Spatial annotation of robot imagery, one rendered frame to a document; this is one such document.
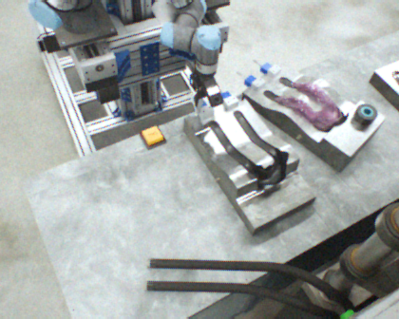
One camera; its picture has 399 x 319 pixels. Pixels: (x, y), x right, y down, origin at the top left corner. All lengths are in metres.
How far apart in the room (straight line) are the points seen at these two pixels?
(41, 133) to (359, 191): 1.92
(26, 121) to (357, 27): 2.59
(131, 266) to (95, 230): 0.18
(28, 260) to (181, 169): 1.13
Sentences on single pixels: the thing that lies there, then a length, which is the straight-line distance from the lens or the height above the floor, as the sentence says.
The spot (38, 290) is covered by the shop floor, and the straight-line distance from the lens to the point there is 2.30.
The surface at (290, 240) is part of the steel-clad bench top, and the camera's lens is 1.46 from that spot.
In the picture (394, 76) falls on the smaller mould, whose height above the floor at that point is 0.85.
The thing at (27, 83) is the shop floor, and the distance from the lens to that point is 3.08.
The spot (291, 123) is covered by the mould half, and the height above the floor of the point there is 0.87.
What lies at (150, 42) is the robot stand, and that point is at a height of 0.91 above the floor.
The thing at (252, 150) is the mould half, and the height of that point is 0.90.
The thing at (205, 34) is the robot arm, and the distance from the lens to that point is 1.31.
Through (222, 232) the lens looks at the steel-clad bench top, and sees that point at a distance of 1.43.
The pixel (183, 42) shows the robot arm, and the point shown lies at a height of 1.22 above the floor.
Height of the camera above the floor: 2.11
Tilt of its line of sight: 57 degrees down
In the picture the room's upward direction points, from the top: 5 degrees clockwise
